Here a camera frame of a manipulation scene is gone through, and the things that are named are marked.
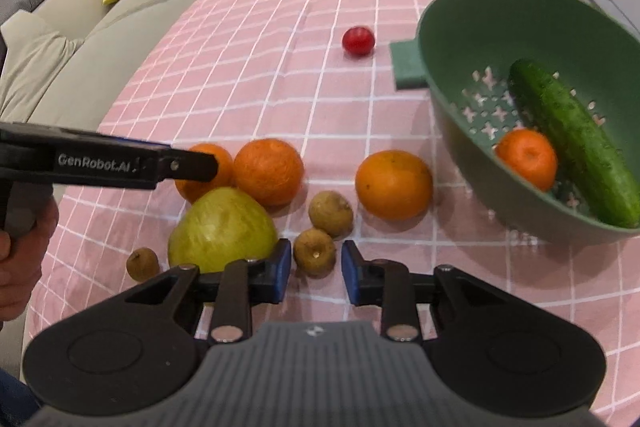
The pink checked tablecloth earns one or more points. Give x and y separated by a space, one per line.
280 32

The red cherry tomato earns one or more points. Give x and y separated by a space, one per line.
358 41

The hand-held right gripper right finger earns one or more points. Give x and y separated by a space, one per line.
350 277

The green cucumber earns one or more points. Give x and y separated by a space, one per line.
575 137

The person's left hand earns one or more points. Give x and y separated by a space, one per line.
25 267

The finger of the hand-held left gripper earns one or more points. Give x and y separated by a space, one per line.
195 167

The small brown longan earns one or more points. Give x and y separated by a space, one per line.
331 213
314 253
143 264

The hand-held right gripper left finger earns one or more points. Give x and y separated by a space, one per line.
282 274

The green pear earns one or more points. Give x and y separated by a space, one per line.
222 232

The beige sofa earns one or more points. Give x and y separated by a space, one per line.
125 37

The green colander bowl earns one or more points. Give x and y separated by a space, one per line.
500 27

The orange mandarin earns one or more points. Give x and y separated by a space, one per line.
394 185
268 172
226 159
526 159

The person's leg in jeans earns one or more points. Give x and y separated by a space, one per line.
15 402

